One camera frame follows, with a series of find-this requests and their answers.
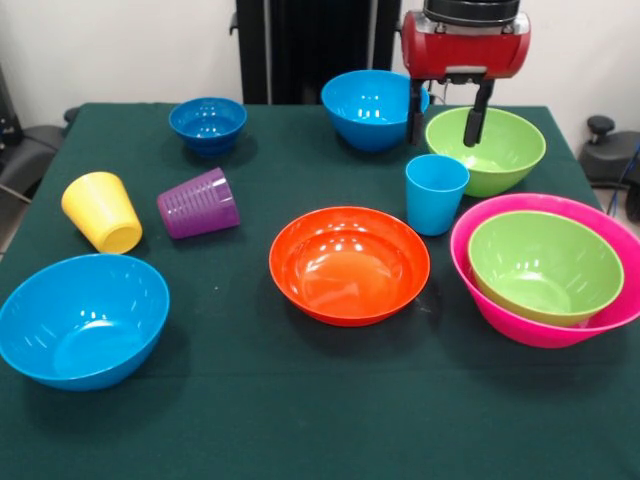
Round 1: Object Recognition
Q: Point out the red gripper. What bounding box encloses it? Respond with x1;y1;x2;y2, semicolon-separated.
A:
400;10;532;148

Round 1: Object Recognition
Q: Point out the green bowl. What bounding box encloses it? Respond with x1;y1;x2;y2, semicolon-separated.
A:
467;210;626;328
424;106;547;198

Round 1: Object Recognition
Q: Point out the orange bowl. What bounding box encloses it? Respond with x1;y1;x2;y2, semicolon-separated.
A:
268;206;432;328

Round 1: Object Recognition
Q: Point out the pink bowl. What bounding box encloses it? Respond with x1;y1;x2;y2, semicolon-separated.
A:
449;193;640;350

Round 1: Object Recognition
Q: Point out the purple cup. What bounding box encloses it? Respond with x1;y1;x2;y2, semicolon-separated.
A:
156;166;241;240

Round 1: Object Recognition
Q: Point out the yellow cup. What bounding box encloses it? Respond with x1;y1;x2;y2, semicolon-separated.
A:
60;171;144;255

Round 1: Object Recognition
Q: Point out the light blue bowl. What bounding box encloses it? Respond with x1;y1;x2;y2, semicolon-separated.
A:
320;69;431;153
0;252;172;393

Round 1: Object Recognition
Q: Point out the light blue cup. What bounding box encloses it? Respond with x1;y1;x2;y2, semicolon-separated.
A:
404;154;471;237

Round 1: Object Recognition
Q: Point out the small dark blue bowl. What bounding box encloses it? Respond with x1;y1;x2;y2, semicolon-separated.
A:
168;96;248;158

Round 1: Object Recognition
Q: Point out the dark green table cloth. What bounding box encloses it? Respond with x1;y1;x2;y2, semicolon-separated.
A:
0;102;640;480

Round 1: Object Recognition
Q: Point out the black pedestal leg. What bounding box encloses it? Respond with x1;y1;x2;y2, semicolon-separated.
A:
578;115;640;189
0;124;66;201

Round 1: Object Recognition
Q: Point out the blue cable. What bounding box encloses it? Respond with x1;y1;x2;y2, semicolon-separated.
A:
607;142;640;211

